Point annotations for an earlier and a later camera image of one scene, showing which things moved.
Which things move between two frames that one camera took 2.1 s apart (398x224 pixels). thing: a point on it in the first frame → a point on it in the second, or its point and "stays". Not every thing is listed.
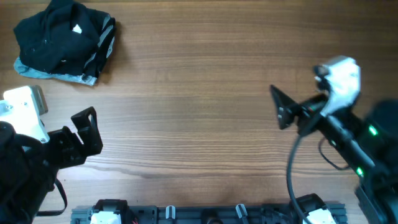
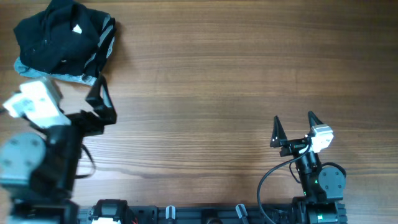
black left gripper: (77, 148) → (95, 126)
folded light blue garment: (28, 71) stays
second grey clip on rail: (241, 210) stays
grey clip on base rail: (170, 211) stays
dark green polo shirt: (60, 38) stays
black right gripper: (304, 118) → (296, 144)
